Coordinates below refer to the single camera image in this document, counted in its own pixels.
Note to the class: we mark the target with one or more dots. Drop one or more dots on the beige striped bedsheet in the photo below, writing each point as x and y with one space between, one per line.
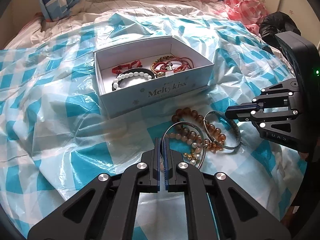
86 12

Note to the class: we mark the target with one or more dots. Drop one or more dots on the red checkered plastic bag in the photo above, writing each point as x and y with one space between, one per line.
250 13

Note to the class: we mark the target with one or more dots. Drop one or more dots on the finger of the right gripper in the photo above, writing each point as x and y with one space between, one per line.
247 116
243 108

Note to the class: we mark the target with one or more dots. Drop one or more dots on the black plastic bag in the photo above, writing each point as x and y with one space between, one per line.
275 23

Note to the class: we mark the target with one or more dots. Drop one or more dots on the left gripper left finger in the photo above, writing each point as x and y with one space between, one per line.
154 167

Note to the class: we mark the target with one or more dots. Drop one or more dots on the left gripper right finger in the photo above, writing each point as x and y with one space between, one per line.
169 158

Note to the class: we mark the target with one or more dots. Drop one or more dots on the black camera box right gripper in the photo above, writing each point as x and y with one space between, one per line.
304 58

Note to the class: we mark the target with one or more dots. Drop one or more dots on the white Meltykiss jewelry box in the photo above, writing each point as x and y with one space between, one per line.
138 73

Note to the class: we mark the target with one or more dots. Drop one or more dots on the thin silver bangle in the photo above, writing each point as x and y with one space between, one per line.
191 135

